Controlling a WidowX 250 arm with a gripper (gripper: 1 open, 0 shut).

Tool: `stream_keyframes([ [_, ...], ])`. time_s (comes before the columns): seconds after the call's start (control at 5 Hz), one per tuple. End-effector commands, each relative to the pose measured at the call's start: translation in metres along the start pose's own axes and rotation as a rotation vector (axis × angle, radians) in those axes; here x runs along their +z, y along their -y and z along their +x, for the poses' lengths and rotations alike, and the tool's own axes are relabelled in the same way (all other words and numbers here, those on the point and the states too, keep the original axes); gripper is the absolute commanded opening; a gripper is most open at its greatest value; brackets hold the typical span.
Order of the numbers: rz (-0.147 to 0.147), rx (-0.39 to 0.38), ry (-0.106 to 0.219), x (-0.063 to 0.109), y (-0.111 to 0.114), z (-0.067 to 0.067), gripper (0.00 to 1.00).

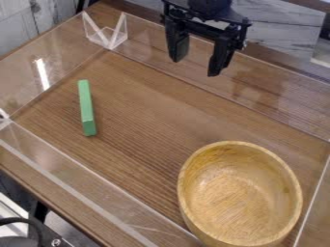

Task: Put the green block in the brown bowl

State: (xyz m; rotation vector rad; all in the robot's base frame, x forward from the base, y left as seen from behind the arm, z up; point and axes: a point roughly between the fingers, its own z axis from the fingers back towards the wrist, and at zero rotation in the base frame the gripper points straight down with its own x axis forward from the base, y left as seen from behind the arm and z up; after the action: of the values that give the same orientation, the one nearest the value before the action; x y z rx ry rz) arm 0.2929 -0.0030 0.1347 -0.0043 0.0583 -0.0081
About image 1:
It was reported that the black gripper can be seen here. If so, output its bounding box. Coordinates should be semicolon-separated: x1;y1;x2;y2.
162;0;252;76

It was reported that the green rectangular block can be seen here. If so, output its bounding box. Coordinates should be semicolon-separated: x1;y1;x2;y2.
78;80;97;136

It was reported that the brown wooden bowl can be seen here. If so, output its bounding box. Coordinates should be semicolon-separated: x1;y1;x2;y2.
177;141;304;247

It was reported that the black metal table leg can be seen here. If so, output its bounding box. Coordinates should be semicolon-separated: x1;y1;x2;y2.
32;202;50;223

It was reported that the clear acrylic corner bracket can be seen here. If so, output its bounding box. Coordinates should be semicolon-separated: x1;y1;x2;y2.
82;12;129;50

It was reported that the clear acrylic tray wall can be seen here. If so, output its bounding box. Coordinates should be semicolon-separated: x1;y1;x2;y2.
0;109;202;247

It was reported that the black cable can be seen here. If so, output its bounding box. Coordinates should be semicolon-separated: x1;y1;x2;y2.
0;217;47;247

